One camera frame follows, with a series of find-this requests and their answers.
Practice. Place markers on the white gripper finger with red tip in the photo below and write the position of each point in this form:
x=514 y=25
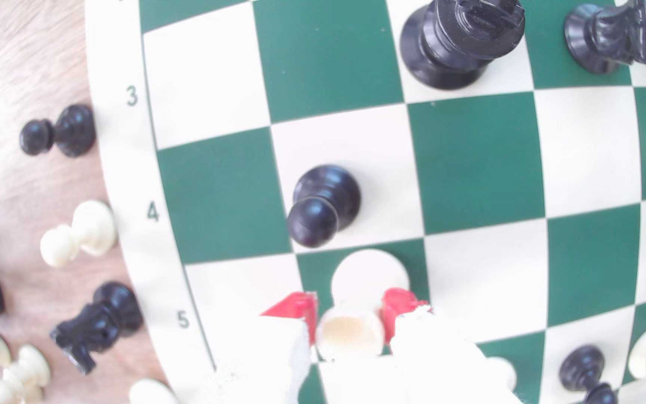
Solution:
x=435 y=364
x=278 y=359

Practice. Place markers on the white rook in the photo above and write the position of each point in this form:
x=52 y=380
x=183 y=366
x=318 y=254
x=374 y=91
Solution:
x=368 y=275

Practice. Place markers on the green and white chess mat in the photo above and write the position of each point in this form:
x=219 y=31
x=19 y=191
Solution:
x=216 y=196

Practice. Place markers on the white pawn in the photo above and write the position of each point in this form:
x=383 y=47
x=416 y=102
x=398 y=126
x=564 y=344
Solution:
x=93 y=227
x=506 y=373

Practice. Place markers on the black pawn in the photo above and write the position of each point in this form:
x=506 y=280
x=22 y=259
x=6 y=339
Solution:
x=581 y=367
x=73 y=130
x=323 y=205

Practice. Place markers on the black knight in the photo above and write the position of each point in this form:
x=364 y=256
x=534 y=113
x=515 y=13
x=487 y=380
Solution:
x=609 y=33
x=110 y=311

